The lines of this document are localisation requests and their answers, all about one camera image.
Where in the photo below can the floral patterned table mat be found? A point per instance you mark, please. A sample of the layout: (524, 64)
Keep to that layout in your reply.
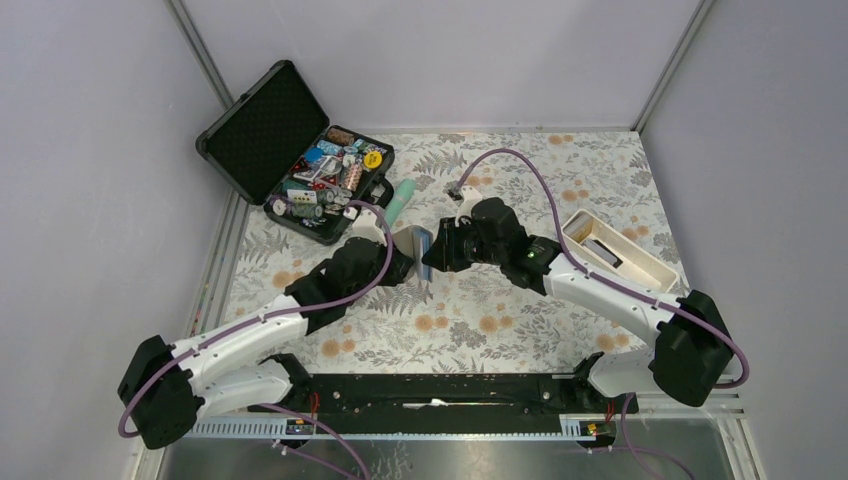
(475, 321)

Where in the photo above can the taupe leather card holder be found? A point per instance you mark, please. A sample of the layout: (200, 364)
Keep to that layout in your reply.
(414, 241)

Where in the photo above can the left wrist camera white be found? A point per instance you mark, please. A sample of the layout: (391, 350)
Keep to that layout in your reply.
(369, 225)

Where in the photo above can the black poker chip case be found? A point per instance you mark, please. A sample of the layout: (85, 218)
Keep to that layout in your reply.
(264, 145)

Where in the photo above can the yellow poker chip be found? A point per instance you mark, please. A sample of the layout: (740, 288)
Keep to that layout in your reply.
(372, 159)

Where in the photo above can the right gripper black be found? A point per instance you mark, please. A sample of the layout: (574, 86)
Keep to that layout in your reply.
(445, 257)

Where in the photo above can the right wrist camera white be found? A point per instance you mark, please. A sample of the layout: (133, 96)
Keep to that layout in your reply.
(467, 198)

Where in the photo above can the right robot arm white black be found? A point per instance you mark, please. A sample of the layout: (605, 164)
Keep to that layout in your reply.
(687, 338)

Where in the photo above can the card in white tray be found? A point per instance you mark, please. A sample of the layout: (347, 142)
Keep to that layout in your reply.
(600, 250)

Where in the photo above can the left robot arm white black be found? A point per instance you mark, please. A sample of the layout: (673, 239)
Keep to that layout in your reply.
(168, 387)

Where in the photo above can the playing card deck box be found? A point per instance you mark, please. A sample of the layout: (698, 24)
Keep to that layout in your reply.
(302, 196)

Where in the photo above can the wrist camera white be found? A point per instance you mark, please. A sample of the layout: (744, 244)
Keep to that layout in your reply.
(467, 198)
(369, 225)

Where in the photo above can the white rectangular tray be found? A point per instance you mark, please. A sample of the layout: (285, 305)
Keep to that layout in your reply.
(638, 266)

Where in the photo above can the mint green tube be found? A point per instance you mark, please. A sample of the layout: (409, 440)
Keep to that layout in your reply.
(403, 192)

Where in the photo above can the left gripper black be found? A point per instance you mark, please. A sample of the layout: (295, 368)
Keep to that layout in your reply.
(399, 265)

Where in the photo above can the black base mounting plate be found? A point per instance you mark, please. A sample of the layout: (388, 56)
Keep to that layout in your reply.
(451, 404)

